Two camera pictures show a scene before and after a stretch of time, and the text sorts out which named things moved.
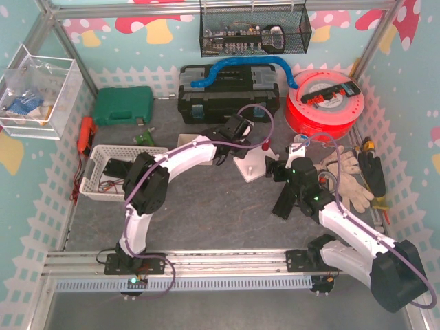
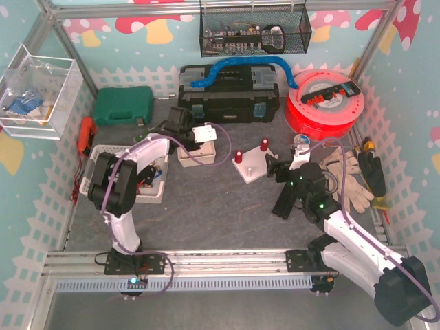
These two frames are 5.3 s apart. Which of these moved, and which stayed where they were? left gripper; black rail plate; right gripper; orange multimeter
Moved: left gripper
Stayed: right gripper; black rail plate; orange multimeter
